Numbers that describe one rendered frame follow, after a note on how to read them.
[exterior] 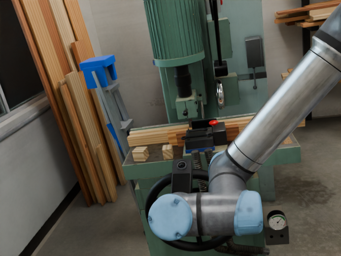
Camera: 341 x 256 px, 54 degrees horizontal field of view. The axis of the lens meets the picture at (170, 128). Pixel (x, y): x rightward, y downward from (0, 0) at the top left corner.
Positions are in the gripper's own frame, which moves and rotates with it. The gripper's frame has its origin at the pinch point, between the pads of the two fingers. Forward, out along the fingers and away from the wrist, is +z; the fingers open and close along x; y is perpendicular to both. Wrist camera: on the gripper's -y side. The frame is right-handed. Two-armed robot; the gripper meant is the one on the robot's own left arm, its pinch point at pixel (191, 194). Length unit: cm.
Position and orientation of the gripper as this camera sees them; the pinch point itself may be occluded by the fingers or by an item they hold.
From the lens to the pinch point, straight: 91.9
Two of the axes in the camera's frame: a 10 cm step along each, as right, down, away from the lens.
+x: 9.8, -0.7, -1.6
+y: 0.5, 9.9, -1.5
